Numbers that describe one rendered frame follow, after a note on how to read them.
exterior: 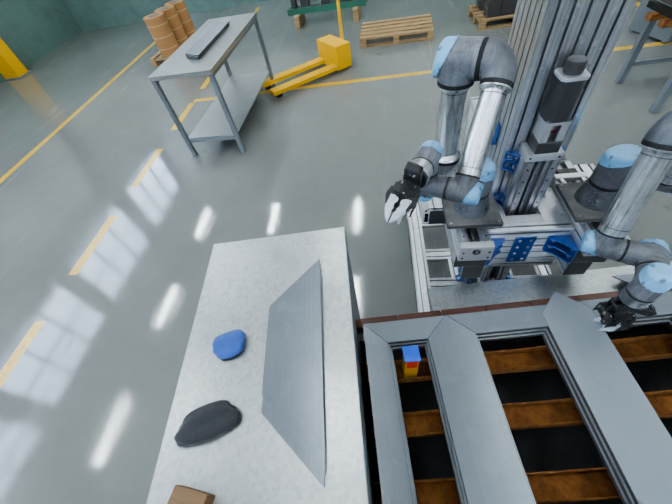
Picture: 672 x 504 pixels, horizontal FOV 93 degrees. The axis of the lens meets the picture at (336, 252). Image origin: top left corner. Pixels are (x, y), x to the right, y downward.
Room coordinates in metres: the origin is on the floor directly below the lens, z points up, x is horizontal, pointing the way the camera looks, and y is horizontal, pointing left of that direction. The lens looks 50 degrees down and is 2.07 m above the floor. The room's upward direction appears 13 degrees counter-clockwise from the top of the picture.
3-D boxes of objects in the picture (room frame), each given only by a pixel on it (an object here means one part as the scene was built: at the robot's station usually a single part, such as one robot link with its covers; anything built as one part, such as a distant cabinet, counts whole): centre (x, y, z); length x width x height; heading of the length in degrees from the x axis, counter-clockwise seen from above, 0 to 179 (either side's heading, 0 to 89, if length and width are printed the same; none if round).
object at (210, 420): (0.30, 0.49, 1.07); 0.20 x 0.10 x 0.03; 98
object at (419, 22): (6.24, -1.86, 0.07); 1.20 x 0.80 x 0.14; 74
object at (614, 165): (0.83, -1.10, 1.20); 0.13 x 0.12 x 0.14; 49
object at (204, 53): (4.53, 0.91, 0.49); 1.80 x 0.70 x 0.99; 164
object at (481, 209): (0.94, -0.62, 1.09); 0.15 x 0.15 x 0.10
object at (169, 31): (7.90, 2.17, 0.38); 1.20 x 0.80 x 0.77; 161
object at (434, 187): (0.81, -0.36, 1.33); 0.11 x 0.08 x 0.11; 51
